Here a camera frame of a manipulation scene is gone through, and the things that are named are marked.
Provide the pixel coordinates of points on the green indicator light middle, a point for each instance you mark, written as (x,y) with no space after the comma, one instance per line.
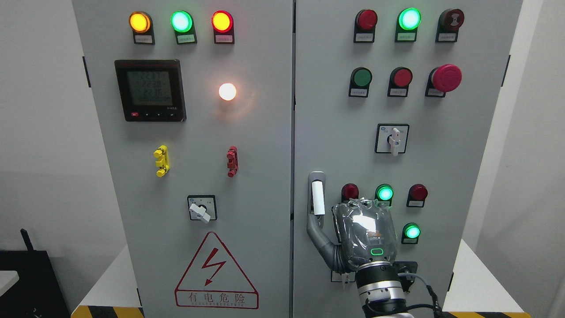
(384,193)

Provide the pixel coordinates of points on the white rotary switch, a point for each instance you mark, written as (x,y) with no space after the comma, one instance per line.
(391,139)
(343,280)

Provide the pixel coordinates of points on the silver door handle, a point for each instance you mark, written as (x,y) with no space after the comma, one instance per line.
(316,192)

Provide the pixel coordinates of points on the white rotary switch upper right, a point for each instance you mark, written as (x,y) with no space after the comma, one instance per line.
(391,139)

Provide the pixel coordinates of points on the red indicator light top row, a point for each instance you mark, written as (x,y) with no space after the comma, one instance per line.
(364,26)

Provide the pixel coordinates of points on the red indicator light middle right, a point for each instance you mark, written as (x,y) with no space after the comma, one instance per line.
(417,195)

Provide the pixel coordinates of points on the green indicator light top row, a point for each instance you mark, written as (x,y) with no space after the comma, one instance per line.
(407,25)

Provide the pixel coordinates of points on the red terminal post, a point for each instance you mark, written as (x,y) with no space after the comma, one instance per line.
(232,161)

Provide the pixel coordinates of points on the dark red buzzer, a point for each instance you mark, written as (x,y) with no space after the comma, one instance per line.
(449,23)

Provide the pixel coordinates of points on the red indicator light middle left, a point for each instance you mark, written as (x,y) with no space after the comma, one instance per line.
(349,191)

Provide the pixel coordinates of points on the yellow indicator light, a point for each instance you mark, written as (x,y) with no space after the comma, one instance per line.
(142,28)

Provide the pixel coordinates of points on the black box with antenna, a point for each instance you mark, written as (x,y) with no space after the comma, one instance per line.
(37,293)

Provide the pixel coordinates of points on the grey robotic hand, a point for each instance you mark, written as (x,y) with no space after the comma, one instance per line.
(366,233)

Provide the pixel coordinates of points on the black rotary switch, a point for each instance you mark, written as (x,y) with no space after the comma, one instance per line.
(405,267)

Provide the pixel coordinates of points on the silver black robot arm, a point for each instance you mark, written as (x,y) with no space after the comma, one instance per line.
(380,291)

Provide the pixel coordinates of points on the red indicator light left door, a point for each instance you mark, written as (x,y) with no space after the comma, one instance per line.
(223,27)

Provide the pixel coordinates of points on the white rotary switch left door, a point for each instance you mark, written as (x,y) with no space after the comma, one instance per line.
(202,208)

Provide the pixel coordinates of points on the green push button upper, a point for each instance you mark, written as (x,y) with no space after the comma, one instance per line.
(360,80)

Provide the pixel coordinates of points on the red electrical hazard sticker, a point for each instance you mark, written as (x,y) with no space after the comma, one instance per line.
(214,279)

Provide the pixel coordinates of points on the yellow terminal post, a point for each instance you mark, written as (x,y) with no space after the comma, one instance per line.
(162,160)

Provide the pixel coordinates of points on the white indicator light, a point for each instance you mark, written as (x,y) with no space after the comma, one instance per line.
(227,91)

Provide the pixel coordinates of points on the red push button upper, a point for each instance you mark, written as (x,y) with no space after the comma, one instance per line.
(399,81)

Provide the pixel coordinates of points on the black digital power meter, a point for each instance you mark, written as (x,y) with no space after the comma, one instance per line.
(151,90)

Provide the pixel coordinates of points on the red emergency stop button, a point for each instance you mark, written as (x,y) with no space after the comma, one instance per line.
(443,79)

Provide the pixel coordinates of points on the green indicator light left door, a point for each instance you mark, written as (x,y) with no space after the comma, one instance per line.
(183,25)

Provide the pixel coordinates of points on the grey cabinet door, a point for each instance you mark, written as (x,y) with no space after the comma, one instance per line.
(254,206)
(336,134)

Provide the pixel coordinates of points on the white rotary switch lower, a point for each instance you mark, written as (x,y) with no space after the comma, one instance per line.
(343,280)

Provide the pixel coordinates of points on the white platform with hazard stripes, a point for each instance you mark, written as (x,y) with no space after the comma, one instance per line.
(474,292)

